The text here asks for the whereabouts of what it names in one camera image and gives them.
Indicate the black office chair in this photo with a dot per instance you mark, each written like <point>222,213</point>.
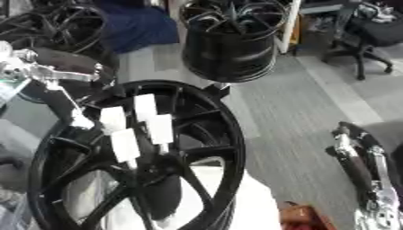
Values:
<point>375,33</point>

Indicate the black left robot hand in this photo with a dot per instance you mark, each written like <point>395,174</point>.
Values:
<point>68,61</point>

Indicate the blue fabric object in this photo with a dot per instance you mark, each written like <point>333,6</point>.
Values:
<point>139,25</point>

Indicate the black spoked wheel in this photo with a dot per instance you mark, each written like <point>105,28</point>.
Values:
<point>215,140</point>

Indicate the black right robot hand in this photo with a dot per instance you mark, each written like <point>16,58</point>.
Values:
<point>361,170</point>

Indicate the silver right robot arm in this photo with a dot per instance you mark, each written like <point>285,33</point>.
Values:
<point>382,218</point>

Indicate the white shelf post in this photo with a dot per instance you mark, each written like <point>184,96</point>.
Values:
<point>288,27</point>

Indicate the white wheel stand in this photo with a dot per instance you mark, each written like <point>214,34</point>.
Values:
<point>252,203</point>

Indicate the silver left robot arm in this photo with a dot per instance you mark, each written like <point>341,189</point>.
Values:
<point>10,68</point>

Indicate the brown leather object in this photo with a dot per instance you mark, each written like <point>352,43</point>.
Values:
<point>301,217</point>

